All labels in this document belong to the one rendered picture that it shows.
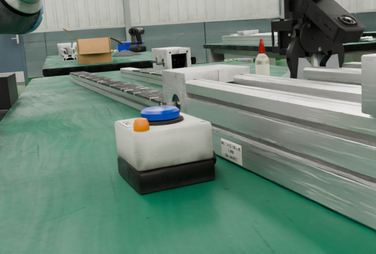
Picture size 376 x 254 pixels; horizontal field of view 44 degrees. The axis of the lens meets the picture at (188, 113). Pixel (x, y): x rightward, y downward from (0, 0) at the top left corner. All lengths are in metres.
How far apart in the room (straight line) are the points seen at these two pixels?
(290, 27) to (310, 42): 0.04
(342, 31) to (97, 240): 0.45
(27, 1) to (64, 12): 10.44
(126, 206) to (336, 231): 0.18
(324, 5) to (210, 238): 0.46
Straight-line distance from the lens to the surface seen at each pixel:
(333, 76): 0.65
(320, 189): 0.40
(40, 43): 11.65
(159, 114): 0.45
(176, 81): 0.64
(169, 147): 0.44
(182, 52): 1.62
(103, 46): 2.83
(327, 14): 0.70
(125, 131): 0.46
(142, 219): 0.39
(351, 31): 0.68
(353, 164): 0.36
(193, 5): 12.15
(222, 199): 0.42
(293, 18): 0.78
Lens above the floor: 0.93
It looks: 10 degrees down
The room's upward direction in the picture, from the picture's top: 4 degrees counter-clockwise
